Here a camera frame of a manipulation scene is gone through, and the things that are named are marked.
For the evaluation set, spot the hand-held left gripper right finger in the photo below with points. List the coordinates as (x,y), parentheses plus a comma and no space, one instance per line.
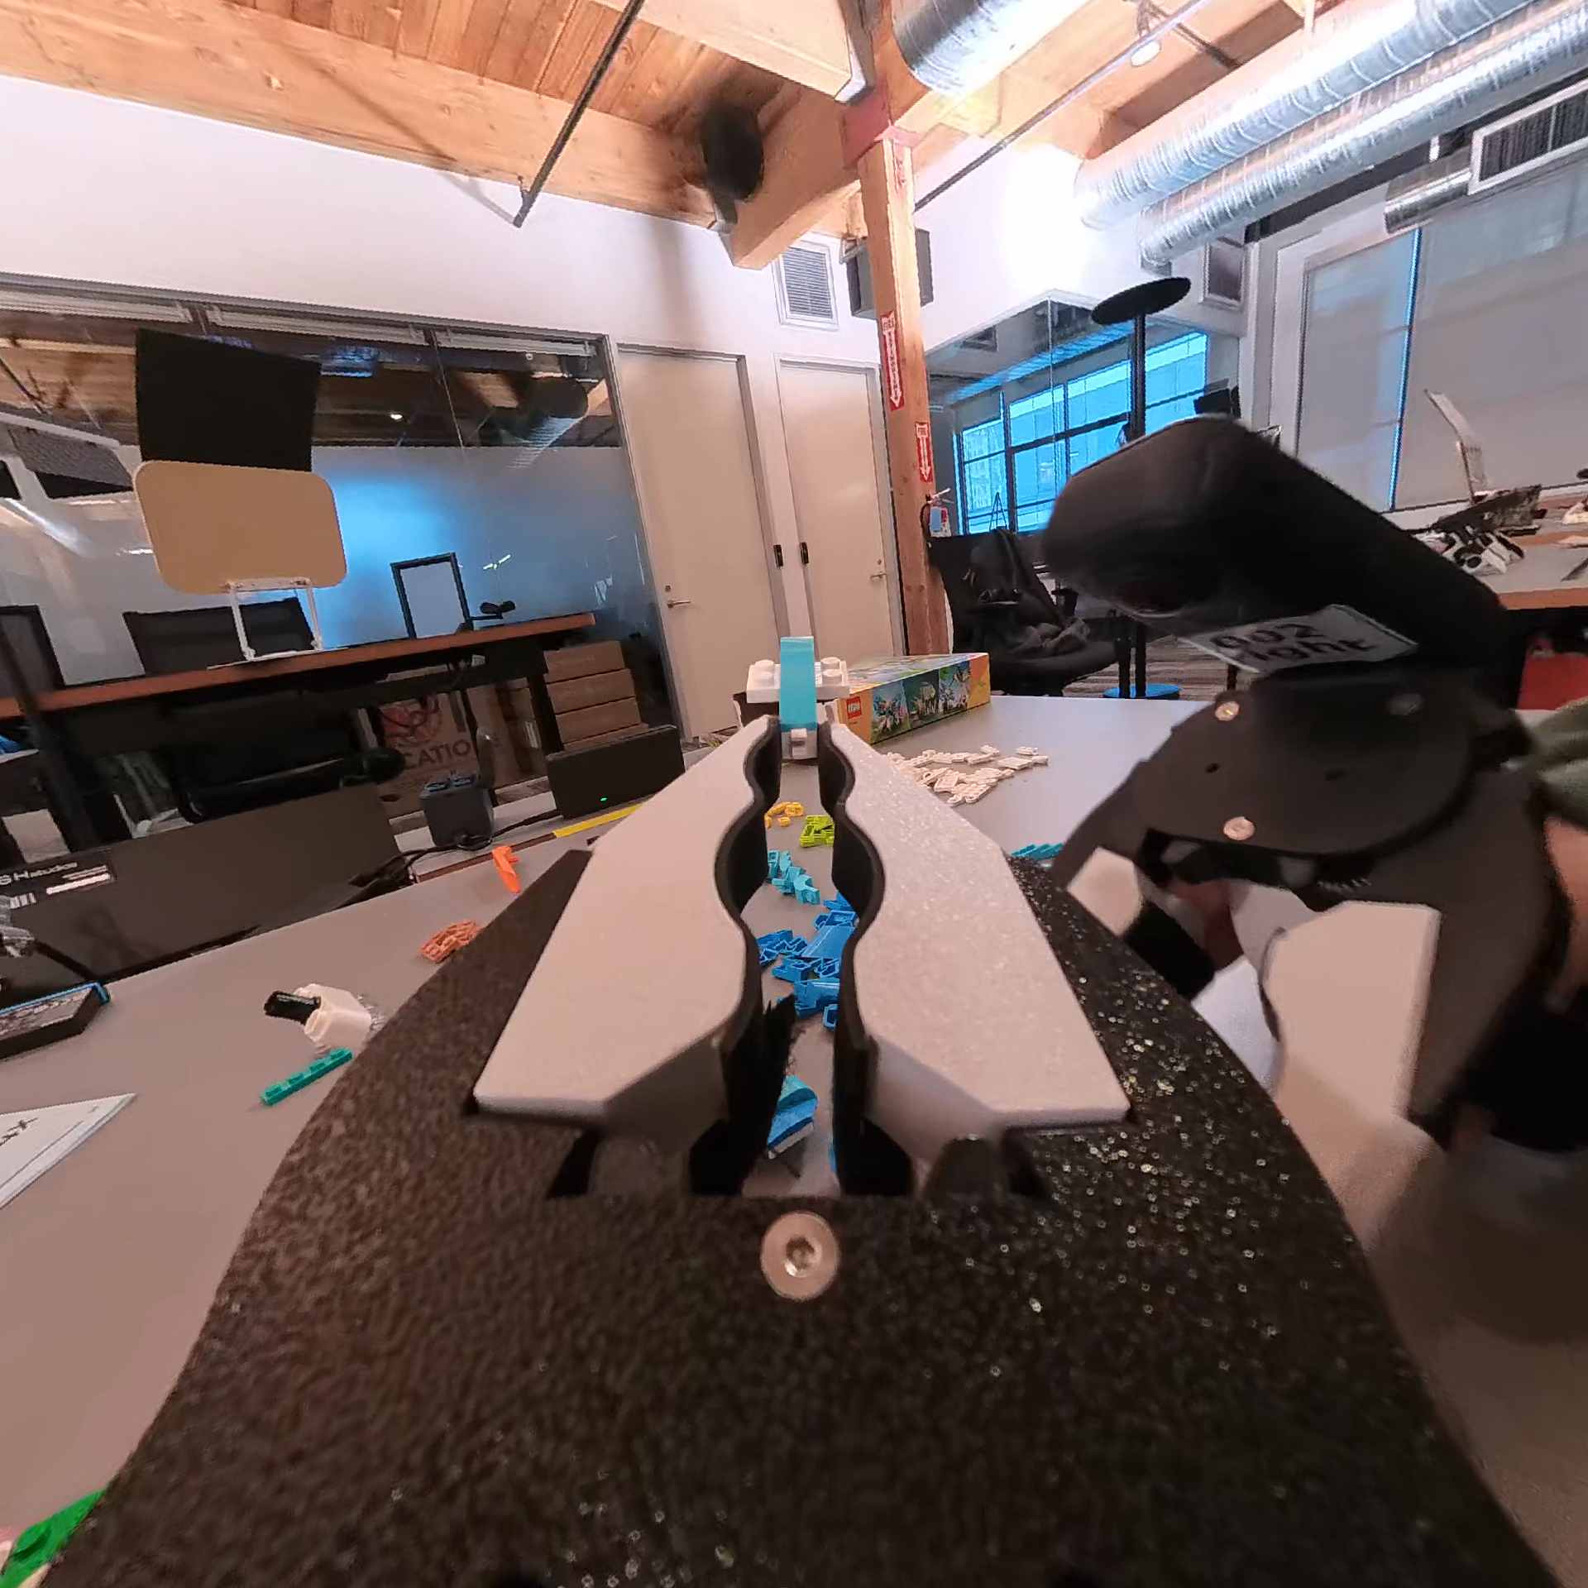
(980,979)

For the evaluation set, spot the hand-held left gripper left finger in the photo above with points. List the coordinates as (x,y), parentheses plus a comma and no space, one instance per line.
(621,968)

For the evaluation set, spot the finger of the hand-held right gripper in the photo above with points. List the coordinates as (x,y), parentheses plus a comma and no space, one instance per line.
(1116,892)
(1352,992)

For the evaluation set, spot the white and light blue lego assembly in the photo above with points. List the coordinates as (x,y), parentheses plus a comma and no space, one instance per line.
(800,677)

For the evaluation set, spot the salmon lego pieces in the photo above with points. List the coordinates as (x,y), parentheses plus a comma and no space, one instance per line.
(449,940)

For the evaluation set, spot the pile of white lego pieces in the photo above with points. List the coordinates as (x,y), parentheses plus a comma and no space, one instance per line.
(969,769)

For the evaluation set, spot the pile of light blue lego pieces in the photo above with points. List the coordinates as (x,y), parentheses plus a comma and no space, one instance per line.
(795,875)

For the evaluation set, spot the lime lego piece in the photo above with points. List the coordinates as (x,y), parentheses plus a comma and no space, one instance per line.
(817,828)

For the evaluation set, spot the colourful lego box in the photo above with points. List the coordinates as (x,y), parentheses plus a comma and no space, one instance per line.
(918,694)

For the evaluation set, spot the single teal lego plate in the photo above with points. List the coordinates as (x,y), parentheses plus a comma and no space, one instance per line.
(309,1076)

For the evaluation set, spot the lego instruction booklet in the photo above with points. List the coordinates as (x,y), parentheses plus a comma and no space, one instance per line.
(50,1142)

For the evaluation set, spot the green lego flower model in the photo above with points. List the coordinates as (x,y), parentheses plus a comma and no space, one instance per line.
(44,1531)

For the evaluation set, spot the yellow strip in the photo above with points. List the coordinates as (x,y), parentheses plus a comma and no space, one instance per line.
(596,820)

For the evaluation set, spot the orange brick separator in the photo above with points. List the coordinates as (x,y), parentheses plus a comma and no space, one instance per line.
(504,868)

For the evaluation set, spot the black device with green light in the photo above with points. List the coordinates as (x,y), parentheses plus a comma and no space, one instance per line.
(615,769)

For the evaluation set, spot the black charging dock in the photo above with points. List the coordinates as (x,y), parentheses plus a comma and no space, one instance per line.
(453,813)

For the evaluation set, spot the cluttered office desk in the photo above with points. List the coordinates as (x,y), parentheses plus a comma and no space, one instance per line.
(1540,552)

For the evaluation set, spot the printed cardboard box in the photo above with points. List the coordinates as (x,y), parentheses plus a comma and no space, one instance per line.
(428,745)

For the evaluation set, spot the black office chair with clothes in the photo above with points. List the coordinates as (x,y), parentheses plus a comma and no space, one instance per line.
(1005,607)

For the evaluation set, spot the wooden office desk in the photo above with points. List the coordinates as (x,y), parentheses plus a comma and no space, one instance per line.
(373,647)

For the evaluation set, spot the large black case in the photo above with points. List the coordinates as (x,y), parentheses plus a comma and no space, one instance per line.
(224,868)

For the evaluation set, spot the small framed screen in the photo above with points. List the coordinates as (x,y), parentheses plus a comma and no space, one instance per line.
(428,597)

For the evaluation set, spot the fire extinguisher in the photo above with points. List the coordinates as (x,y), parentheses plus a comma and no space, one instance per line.
(933,514)

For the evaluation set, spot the white door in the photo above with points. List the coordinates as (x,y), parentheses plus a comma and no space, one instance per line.
(689,533)
(834,520)

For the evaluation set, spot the black floor lamp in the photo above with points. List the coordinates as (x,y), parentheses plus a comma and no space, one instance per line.
(1139,297)

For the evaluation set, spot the black box with blue label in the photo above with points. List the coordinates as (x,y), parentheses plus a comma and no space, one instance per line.
(44,1017)

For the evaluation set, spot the beige board on white stand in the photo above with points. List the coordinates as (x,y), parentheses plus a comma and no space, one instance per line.
(243,527)

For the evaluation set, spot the black monitor panel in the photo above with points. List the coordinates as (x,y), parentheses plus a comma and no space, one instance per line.
(224,397)

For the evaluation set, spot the black ceiling fixture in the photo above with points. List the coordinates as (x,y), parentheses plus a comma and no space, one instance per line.
(730,161)

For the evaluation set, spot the wooden support post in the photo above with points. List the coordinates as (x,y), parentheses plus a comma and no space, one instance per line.
(901,471)

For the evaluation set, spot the silver air duct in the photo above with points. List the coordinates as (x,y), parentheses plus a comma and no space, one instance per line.
(980,43)
(1303,185)
(1303,98)

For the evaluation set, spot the wall air vent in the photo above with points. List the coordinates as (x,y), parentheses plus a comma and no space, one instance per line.
(806,282)

